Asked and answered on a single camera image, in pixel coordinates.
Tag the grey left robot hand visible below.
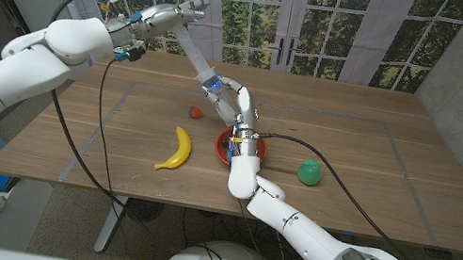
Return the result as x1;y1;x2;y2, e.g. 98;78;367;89
124;0;211;53

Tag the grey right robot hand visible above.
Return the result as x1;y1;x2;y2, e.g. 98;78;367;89
190;72;273;161

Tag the large clear plastic syringe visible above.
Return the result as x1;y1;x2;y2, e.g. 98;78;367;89
155;18;252;128

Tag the red bowl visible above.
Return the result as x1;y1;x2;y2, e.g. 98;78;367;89
211;123;272;173

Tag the yellow toy banana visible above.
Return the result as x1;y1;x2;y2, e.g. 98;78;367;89
153;122;197;177

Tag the green toy apple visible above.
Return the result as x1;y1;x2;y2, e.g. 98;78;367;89
295;156;326;188

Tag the red toy strawberry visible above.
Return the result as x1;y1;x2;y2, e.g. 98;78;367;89
187;104;206;122

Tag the printed window forest backdrop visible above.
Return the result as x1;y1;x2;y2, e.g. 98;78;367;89
15;0;463;106

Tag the black round floor fan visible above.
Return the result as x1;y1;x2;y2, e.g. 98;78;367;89
123;196;166;227

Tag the white table leg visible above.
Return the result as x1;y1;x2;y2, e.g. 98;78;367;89
92;192;130;257

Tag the white panel under table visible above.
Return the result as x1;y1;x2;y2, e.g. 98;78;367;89
0;173;56;256

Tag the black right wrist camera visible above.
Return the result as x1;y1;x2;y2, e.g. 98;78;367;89
218;137;238;164

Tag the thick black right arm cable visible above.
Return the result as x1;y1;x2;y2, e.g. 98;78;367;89
235;129;454;260

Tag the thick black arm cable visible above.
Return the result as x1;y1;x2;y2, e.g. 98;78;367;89
235;129;454;260
6;0;201;260

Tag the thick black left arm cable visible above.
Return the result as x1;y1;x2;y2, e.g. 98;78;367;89
6;0;201;260

